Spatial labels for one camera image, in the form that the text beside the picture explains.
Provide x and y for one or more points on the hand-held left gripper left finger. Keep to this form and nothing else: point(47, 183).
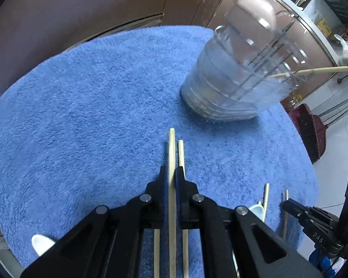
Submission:
point(164, 202)

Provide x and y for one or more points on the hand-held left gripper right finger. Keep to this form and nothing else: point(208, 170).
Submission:
point(178, 202)

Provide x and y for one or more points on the wooden chopstick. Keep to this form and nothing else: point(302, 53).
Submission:
point(156, 252)
point(322, 70)
point(181, 153)
point(172, 150)
point(284, 226)
point(266, 199)

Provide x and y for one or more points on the white ceramic spoon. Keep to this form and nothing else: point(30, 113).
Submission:
point(42, 244)
point(256, 210)

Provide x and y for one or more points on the clear plastic utensil holder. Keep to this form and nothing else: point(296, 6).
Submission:
point(220, 92)

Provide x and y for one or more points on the person's right hand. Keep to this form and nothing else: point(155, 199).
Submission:
point(322, 262)

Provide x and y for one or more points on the blue towel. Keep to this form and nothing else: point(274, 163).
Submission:
point(90, 121)

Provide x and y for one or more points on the white kitchen countertop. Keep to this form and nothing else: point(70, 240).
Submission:
point(301, 11)

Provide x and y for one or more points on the brown kitchen cabinets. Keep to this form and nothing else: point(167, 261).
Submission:
point(104, 3)

